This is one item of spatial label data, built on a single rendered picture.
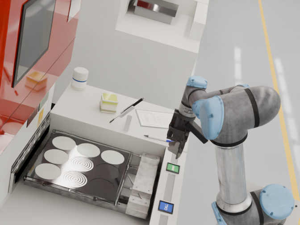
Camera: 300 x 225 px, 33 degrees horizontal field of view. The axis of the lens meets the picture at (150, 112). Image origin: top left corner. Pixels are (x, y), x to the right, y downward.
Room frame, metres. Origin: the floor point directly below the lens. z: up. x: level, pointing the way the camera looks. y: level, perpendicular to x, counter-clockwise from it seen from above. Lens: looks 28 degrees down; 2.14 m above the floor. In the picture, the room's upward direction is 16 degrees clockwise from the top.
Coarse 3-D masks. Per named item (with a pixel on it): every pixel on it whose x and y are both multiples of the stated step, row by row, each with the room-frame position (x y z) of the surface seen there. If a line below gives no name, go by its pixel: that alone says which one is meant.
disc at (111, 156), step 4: (104, 152) 1.83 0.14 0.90; (108, 152) 1.84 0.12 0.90; (112, 152) 1.85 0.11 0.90; (116, 152) 1.85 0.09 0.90; (104, 156) 1.80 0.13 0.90; (108, 156) 1.81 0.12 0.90; (112, 156) 1.82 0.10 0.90; (116, 156) 1.83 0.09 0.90; (120, 156) 1.83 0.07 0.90; (104, 160) 1.77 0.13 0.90; (108, 160) 1.78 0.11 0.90; (112, 160) 1.79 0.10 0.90; (116, 160) 1.80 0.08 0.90; (120, 160) 1.80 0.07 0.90
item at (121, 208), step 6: (30, 186) 1.58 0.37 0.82; (36, 186) 1.58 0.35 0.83; (42, 186) 1.58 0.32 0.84; (54, 192) 1.58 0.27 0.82; (60, 192) 1.58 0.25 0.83; (66, 192) 1.58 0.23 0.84; (72, 198) 1.58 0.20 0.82; (78, 198) 1.58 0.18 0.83; (84, 198) 1.58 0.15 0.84; (96, 204) 1.57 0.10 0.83; (102, 204) 1.57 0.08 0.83; (108, 204) 1.57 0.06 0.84; (120, 204) 1.58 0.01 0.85; (114, 210) 1.57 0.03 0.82; (120, 210) 1.57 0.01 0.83
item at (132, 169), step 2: (126, 164) 1.86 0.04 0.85; (130, 166) 1.85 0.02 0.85; (132, 166) 1.86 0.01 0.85; (130, 168) 1.84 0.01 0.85; (132, 168) 1.84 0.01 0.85; (134, 168) 1.85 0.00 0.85; (136, 168) 1.85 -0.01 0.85; (124, 170) 1.84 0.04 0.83; (130, 170) 1.84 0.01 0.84; (132, 170) 1.84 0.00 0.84; (134, 170) 1.84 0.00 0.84; (136, 170) 1.84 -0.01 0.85; (128, 172) 1.84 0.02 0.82; (130, 172) 1.84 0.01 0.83; (132, 172) 1.84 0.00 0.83; (134, 172) 1.84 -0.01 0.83; (136, 172) 1.84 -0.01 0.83; (134, 174) 1.84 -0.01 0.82; (136, 174) 1.84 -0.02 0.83; (156, 174) 1.85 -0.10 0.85
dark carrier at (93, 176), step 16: (48, 144) 1.77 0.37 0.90; (96, 144) 1.87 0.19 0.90; (80, 160) 1.73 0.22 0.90; (96, 160) 1.76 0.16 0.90; (32, 176) 1.54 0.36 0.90; (64, 176) 1.60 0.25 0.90; (80, 176) 1.62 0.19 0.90; (96, 176) 1.65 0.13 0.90; (112, 176) 1.68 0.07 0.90; (96, 192) 1.55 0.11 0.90; (112, 192) 1.58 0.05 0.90
